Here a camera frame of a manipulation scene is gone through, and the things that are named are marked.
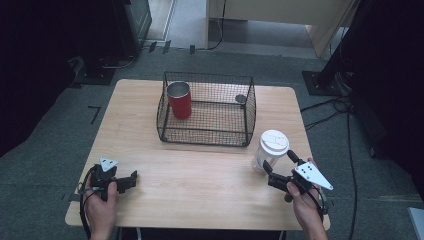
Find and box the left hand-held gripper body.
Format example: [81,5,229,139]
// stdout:
[87,156,134,202]

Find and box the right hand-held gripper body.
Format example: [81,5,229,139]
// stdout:
[267,160,334,204]

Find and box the clear bottle with white lid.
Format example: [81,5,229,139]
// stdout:
[252,129,291,172]

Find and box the black wire mesh basket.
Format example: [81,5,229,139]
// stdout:
[156,70,257,148]

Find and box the red metal cup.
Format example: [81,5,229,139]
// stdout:
[166,80,193,120]

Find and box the person's right hand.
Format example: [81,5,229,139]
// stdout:
[283,157,330,240]

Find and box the person's left hand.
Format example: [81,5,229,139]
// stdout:
[83,176,119,240]

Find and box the white flat object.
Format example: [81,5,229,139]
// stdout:
[406,206,424,240]

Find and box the dark curtain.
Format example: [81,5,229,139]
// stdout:
[319,0,424,201]
[0,0,116,158]

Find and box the beige wooden furniture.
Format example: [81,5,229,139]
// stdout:
[204,0,362,60]

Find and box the black cabinet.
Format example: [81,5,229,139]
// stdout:
[112,0,153,58]

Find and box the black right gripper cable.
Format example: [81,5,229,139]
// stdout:
[309,186,334,224]

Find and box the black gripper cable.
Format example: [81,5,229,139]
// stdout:
[77,165,101,240]
[309,186,334,224]

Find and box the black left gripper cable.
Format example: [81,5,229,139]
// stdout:
[77,165,101,240]

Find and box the black floor cable bundle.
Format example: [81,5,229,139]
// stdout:
[299,95,360,240]

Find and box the black stand base plate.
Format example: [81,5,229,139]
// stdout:
[72,55,117,87]
[301,69,352,98]

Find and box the black cable near cabinet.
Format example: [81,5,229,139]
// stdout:
[99,53,138,70]

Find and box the black hanging cable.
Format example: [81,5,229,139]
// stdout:
[196,0,228,52]

